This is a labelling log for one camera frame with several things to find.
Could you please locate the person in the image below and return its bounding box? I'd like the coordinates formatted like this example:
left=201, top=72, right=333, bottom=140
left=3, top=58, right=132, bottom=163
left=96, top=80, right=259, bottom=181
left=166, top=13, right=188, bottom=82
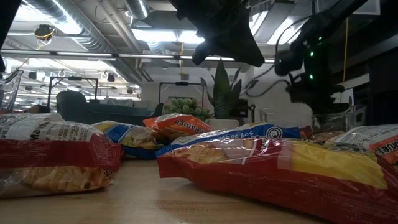
left=24, top=104, right=51, bottom=114

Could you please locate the snake plant in white pot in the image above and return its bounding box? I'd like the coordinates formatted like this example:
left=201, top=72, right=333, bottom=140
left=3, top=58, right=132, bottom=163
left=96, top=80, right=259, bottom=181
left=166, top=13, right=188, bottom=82
left=200, top=58, right=259, bottom=131

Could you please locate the yellow ceiling cord reel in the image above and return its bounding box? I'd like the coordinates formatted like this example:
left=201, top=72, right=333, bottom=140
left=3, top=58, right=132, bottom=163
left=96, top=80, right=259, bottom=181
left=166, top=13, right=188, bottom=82
left=33, top=24, right=57, bottom=42

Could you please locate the long ceiling light bar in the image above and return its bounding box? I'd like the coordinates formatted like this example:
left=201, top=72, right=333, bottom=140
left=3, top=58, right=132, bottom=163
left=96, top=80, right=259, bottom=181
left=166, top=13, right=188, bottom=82
left=0, top=49, right=276, bottom=65

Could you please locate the silver ceiling air duct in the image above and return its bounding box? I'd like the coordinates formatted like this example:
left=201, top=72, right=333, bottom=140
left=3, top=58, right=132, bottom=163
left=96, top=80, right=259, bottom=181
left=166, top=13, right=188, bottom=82
left=26, top=0, right=147, bottom=85

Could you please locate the black metal stand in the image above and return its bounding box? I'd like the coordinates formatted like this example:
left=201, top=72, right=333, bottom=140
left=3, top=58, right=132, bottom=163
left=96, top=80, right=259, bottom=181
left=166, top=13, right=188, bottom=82
left=238, top=98, right=257, bottom=123

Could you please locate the green succulent in woven pot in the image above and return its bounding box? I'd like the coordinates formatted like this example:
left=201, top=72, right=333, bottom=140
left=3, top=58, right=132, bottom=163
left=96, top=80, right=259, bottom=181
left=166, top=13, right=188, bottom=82
left=164, top=97, right=213, bottom=123

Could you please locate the yellow power cable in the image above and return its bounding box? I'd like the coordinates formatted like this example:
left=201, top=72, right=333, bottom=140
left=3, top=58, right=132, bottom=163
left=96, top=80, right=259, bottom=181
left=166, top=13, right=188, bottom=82
left=341, top=17, right=349, bottom=83

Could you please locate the teal plastic bin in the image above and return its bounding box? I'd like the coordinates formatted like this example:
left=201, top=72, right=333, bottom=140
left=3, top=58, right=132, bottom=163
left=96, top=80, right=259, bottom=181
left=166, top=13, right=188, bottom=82
left=55, top=90, right=165, bottom=127

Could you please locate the clear plastic bin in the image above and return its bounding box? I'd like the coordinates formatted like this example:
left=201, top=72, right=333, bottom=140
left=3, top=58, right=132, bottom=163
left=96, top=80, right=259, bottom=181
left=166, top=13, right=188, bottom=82
left=0, top=70, right=25, bottom=114
left=259, top=105, right=367, bottom=134

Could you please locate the blue Maruchan ramen packet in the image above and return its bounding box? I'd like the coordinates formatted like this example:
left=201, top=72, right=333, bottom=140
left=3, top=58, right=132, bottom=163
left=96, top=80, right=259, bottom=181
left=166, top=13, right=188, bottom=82
left=91, top=120, right=165, bottom=160
left=155, top=121, right=302, bottom=158

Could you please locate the dark wall cabinet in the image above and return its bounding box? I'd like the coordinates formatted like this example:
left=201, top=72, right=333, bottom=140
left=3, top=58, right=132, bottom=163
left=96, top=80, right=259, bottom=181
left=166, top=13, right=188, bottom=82
left=312, top=40, right=398, bottom=127

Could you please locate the orange Maruchan ramen packet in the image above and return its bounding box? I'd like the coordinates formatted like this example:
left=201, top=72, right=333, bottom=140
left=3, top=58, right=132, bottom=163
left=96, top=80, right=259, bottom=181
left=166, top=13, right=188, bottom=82
left=142, top=113, right=214, bottom=141
left=326, top=123, right=398, bottom=165

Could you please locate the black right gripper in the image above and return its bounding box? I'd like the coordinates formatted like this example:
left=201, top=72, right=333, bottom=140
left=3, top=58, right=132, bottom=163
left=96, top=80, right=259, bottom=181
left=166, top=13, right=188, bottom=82
left=285, top=70, right=346, bottom=107

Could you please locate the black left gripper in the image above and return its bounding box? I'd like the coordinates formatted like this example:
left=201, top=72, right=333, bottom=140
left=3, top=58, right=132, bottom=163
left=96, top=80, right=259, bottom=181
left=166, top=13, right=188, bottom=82
left=169, top=0, right=266, bottom=68

